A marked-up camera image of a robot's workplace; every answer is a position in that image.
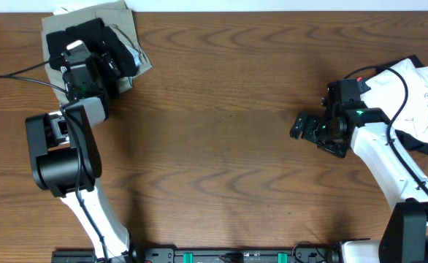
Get black t-shirt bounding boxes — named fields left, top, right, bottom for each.
left=44, top=18, right=141, bottom=98

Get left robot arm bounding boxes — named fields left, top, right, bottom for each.
left=26, top=51, right=137, bottom=262

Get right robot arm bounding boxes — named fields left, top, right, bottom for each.
left=290, top=109, right=428, bottom=262

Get folded khaki shorts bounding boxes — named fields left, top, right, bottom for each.
left=41, top=1, right=152, bottom=94

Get black white printed garment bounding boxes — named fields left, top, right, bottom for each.
left=360, top=55, right=428, bottom=155

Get left black cable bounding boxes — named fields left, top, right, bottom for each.
left=0, top=54, right=111, bottom=263

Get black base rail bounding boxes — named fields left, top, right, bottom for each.
left=51, top=242, right=342, bottom=263

